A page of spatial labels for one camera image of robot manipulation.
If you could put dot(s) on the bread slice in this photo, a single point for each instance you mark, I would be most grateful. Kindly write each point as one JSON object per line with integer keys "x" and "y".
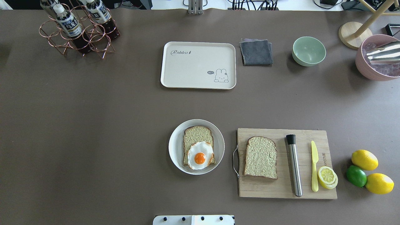
{"x": 196, "y": 134}
{"x": 261, "y": 158}

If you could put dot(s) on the cream rabbit tray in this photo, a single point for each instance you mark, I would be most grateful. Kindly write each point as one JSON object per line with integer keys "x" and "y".
{"x": 199, "y": 65}

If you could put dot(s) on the bread slice on plate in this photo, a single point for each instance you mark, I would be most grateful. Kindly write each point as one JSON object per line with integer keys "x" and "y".
{"x": 196, "y": 134}

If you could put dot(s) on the white plate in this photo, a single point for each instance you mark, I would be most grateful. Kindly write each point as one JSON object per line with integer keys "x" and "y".
{"x": 176, "y": 146}

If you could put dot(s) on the fried egg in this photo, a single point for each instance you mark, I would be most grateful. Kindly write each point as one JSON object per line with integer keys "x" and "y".
{"x": 200, "y": 155}

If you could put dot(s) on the grey folded cloth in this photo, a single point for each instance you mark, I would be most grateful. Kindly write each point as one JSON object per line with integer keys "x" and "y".
{"x": 256, "y": 52}

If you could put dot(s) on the green bowl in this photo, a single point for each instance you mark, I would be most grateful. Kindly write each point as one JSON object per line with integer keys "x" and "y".
{"x": 308, "y": 51}

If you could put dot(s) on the yellow plastic knife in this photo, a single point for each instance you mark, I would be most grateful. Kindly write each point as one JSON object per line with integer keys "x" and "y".
{"x": 315, "y": 159}

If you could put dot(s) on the tea bottle right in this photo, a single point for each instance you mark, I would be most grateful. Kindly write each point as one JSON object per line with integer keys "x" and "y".
{"x": 100, "y": 15}

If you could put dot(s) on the tea bottle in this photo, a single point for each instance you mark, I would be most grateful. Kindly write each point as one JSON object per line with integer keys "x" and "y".
{"x": 72, "y": 28}
{"x": 100, "y": 15}
{"x": 48, "y": 5}

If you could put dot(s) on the lemon slice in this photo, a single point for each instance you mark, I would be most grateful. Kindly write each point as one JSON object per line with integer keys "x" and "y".
{"x": 327, "y": 177}

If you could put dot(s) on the tea bottle front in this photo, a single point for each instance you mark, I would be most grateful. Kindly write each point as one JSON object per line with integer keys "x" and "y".
{"x": 72, "y": 28}

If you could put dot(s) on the lime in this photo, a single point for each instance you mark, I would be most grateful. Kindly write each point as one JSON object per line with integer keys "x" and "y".
{"x": 356, "y": 176}

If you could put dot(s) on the upper whole lemon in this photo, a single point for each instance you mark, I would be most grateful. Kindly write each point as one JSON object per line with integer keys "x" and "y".
{"x": 364, "y": 159}

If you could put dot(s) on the whole lemon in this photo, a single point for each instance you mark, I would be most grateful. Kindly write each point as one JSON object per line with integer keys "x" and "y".
{"x": 379, "y": 183}
{"x": 364, "y": 159}

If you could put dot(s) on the wooden stand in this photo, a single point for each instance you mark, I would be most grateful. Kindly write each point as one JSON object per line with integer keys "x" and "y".
{"x": 352, "y": 34}

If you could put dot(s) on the tea bottle back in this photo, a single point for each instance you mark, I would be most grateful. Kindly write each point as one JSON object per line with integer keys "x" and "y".
{"x": 48, "y": 5}

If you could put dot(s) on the pink bowl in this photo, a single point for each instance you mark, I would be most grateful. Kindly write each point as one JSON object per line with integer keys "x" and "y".
{"x": 362, "y": 65}

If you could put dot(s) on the lower whole lemon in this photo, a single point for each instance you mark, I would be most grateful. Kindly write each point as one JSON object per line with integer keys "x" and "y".
{"x": 379, "y": 183}

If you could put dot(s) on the ice cubes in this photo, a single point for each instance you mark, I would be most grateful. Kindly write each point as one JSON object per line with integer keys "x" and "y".
{"x": 388, "y": 69}

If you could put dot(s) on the metal ice scoop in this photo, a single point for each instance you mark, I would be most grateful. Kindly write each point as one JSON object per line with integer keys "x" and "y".
{"x": 386, "y": 54}

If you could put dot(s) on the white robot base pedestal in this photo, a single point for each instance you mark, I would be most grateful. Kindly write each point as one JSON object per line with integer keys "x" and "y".
{"x": 223, "y": 219}

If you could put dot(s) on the copper wire bottle rack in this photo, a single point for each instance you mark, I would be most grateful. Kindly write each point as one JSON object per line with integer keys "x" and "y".
{"x": 55, "y": 36}

